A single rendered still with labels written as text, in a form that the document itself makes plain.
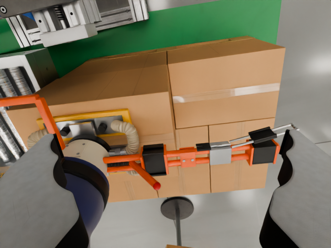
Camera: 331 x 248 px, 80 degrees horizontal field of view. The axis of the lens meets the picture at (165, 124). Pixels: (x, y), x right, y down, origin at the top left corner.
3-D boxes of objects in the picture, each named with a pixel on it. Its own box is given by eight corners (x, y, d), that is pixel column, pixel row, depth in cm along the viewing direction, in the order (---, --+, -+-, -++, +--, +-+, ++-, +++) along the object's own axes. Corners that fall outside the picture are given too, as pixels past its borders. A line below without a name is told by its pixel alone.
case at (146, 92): (81, 139, 127) (49, 188, 92) (56, 78, 107) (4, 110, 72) (175, 129, 123) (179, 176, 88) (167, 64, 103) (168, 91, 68)
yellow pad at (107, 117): (49, 139, 78) (42, 147, 74) (38, 117, 73) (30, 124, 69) (134, 131, 77) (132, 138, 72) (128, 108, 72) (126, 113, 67)
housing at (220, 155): (207, 157, 70) (210, 166, 66) (207, 141, 67) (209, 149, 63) (227, 155, 70) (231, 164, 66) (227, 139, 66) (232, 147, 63)
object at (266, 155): (244, 156, 70) (249, 166, 65) (246, 139, 66) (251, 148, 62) (268, 154, 69) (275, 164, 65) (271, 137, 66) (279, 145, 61)
